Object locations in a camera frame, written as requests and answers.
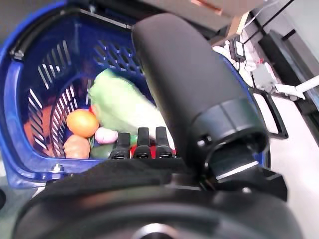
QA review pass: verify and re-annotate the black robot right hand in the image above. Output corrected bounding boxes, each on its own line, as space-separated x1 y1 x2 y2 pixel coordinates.
12 13 305 239

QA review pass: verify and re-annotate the white green napa cabbage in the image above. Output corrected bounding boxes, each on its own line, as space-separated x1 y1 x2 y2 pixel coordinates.
87 68 172 150

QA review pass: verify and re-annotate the blue plastic shopping basket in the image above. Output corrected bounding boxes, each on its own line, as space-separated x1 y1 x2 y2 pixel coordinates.
0 0 272 190

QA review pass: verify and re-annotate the black power adapter brick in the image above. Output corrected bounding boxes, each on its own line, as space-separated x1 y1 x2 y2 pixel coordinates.
233 41 246 59

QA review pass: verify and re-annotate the grey floor box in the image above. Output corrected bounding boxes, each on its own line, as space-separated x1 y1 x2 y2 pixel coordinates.
251 62 277 90

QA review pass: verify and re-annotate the white garlic bulb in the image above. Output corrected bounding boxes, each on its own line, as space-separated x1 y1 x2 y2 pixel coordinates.
94 127 118 144

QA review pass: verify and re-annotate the large green bell pepper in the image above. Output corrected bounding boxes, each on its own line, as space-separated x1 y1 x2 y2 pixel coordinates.
90 144 113 160

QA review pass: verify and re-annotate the orange round fruit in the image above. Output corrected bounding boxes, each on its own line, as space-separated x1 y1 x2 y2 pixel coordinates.
66 109 100 138

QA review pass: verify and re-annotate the brown potato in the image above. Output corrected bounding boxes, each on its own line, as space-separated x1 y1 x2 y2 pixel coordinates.
62 135 91 159

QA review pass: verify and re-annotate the black basket handle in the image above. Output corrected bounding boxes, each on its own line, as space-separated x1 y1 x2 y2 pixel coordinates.
9 7 135 60
254 87 289 140

